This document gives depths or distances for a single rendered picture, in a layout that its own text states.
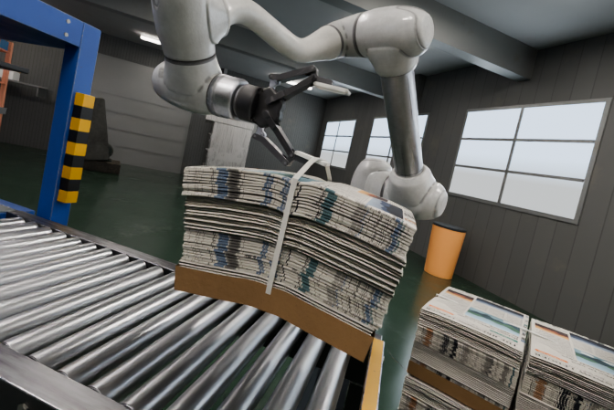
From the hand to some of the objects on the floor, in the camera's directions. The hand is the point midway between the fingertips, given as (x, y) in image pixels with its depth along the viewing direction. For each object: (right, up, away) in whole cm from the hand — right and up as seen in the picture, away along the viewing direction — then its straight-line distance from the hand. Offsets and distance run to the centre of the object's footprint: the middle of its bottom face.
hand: (333, 126), depth 65 cm
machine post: (-128, -99, +80) cm, 181 cm away
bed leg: (-6, -129, +26) cm, 132 cm away
